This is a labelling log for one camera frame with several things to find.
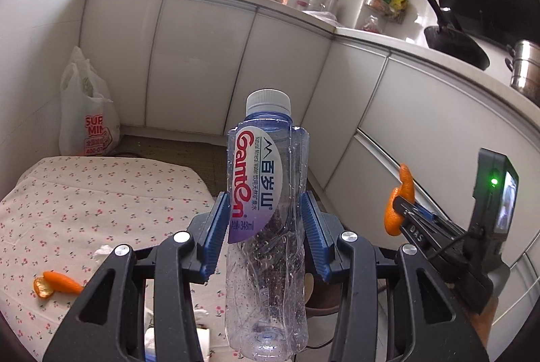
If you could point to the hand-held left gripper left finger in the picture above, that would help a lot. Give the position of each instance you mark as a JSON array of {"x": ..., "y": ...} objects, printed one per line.
[{"x": 213, "y": 239}]

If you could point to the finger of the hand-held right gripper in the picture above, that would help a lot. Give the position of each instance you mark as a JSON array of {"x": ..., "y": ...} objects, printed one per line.
[
  {"x": 400, "y": 210},
  {"x": 430, "y": 215}
]

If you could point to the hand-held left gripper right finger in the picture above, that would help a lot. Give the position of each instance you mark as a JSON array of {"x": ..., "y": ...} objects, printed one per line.
[{"x": 316, "y": 239}]

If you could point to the orange peel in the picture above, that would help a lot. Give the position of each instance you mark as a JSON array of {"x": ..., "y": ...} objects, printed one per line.
[
  {"x": 63, "y": 282},
  {"x": 407, "y": 180}
]

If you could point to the brown trash bin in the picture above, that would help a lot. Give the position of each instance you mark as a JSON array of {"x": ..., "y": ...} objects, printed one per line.
[{"x": 314, "y": 288}]

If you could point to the white tissue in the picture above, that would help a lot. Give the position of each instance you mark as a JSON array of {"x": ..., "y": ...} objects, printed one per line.
[
  {"x": 102, "y": 252},
  {"x": 199, "y": 312}
]

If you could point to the clear plastic water bottle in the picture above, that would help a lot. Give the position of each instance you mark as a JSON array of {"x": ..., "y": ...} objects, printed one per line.
[{"x": 270, "y": 159}]

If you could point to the brown floor mat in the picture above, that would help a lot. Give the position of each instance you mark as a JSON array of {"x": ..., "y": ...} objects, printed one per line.
[{"x": 168, "y": 159}]

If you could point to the steel pot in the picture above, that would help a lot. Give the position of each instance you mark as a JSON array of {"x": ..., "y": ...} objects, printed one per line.
[{"x": 527, "y": 66}]

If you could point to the black wok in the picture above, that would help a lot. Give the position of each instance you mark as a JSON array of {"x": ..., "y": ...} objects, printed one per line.
[{"x": 455, "y": 45}]

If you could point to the white kitchen cabinets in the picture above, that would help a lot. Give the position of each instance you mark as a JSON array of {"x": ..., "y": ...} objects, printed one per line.
[{"x": 202, "y": 62}]

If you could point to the white plastic shopping bag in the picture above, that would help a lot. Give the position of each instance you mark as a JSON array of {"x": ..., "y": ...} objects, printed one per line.
[{"x": 88, "y": 108}]

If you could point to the red packet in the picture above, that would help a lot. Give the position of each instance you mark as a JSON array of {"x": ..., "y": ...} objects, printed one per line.
[{"x": 372, "y": 24}]

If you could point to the wall rack with packets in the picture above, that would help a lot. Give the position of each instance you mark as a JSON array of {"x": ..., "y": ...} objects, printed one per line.
[{"x": 388, "y": 3}]

